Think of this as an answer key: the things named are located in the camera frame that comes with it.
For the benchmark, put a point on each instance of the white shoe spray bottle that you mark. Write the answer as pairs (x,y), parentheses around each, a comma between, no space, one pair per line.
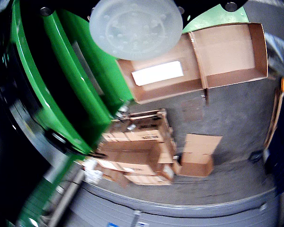
(135,30)

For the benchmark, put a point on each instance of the flat white box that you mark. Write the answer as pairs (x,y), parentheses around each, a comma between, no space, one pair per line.
(156,73)

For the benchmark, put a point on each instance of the long cardboard box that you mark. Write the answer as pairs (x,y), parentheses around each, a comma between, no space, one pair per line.
(132,153)

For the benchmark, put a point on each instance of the cardboard box printed BS-52M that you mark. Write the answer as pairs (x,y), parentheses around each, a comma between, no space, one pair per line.
(146,132)

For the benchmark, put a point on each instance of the open flattened cardboard box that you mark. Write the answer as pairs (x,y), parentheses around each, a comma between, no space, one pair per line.
(198,151)

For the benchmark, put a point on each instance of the divided cardboard box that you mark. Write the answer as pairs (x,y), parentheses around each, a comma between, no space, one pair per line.
(227,52)

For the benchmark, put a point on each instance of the green metal shelf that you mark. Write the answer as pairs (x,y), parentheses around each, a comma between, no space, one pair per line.
(92,134)

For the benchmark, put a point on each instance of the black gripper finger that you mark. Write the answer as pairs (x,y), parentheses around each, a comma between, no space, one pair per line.
(203,7)
(71,6)

